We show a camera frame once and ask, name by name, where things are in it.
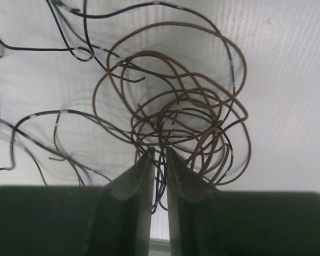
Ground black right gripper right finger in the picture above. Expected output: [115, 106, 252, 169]
[166, 148, 320, 255]

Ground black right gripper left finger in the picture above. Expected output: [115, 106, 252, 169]
[0, 149, 154, 255]

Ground brown yellow wire ball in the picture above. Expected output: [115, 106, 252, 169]
[0, 0, 253, 214]

